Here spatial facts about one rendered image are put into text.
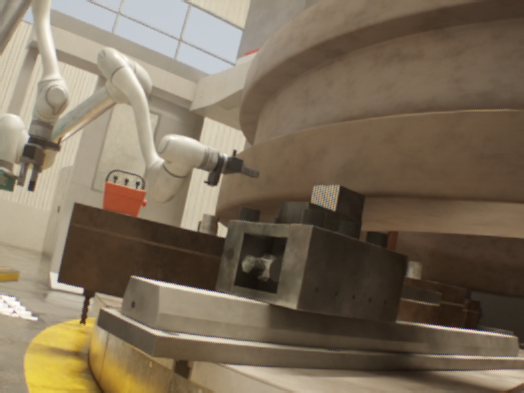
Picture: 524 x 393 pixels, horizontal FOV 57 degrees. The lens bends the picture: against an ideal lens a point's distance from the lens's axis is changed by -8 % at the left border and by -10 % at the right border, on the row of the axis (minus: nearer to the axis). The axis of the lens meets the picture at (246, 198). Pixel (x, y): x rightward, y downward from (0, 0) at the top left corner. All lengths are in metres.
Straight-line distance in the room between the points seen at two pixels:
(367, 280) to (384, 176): 0.36
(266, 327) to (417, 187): 0.61
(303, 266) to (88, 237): 1.33
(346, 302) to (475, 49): 0.97
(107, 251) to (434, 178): 1.48
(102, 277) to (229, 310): 1.22
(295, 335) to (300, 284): 0.19
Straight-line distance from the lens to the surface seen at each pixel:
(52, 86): 1.81
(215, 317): 1.26
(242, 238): 1.51
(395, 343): 1.80
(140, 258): 2.43
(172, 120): 5.94
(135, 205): 2.45
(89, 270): 2.42
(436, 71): 1.90
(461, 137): 1.58
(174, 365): 1.39
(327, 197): 1.59
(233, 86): 5.30
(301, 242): 1.33
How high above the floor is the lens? 0.51
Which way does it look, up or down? 9 degrees up
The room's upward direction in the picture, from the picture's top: 12 degrees clockwise
